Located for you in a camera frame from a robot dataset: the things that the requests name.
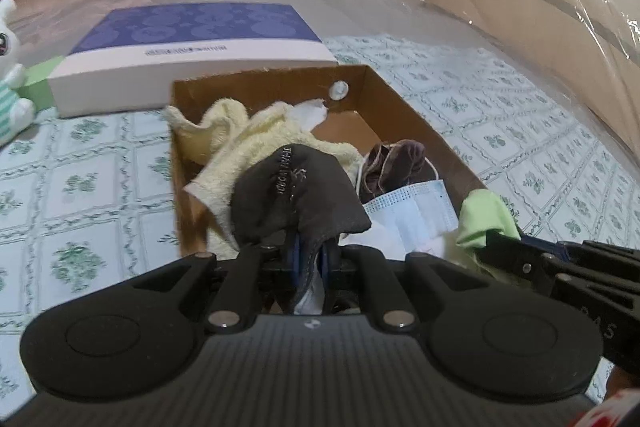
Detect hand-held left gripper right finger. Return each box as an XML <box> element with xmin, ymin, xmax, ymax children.
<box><xmin>319</xmin><ymin>242</ymin><xmax>502</xmax><ymax>334</ymax></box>

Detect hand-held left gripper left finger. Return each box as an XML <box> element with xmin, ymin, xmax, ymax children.
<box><xmin>127</xmin><ymin>232</ymin><xmax>303</xmax><ymax>334</ymax></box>

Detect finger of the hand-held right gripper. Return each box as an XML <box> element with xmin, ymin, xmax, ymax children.
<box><xmin>520</xmin><ymin>237</ymin><xmax>587</xmax><ymax>259</ymax></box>
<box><xmin>479</xmin><ymin>229</ymin><xmax>557</xmax><ymax>294</ymax></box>

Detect light green face mask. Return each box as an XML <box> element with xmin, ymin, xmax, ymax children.
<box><xmin>452</xmin><ymin>189</ymin><xmax>521</xmax><ymax>259</ymax></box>

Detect dark grey face mask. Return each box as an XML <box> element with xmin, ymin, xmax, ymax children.
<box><xmin>231</xmin><ymin>144</ymin><xmax>372</xmax><ymax>304</ymax></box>

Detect light blue face mask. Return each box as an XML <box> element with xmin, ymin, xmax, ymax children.
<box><xmin>362</xmin><ymin>179</ymin><xmax>459</xmax><ymax>254</ymax></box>

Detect yellow towel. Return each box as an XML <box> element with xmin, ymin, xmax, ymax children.
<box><xmin>164</xmin><ymin>99</ymin><xmax>362</xmax><ymax>259</ymax></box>

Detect brown cardboard box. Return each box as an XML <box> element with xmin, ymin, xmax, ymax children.
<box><xmin>170</xmin><ymin>64</ymin><xmax>489</xmax><ymax>314</ymax></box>

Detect red and white cloth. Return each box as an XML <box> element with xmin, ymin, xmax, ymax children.
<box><xmin>575</xmin><ymin>387</ymin><xmax>640</xmax><ymax>427</ymax></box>

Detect purple and white box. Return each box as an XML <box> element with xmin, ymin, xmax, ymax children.
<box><xmin>47</xmin><ymin>3</ymin><xmax>339</xmax><ymax>119</ymax></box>

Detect beige headboard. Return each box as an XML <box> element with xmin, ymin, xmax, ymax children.
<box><xmin>425</xmin><ymin>0</ymin><xmax>640</xmax><ymax>148</ymax></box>

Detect clear plastic sheet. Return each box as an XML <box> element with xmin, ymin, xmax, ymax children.
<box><xmin>0</xmin><ymin>0</ymin><xmax>640</xmax><ymax>158</ymax></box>

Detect green carton box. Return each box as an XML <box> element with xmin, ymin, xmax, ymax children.
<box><xmin>17</xmin><ymin>56</ymin><xmax>66</xmax><ymax>110</ymax></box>

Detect white plush cat toy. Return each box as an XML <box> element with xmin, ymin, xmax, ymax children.
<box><xmin>0</xmin><ymin>0</ymin><xmax>37</xmax><ymax>146</ymax></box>

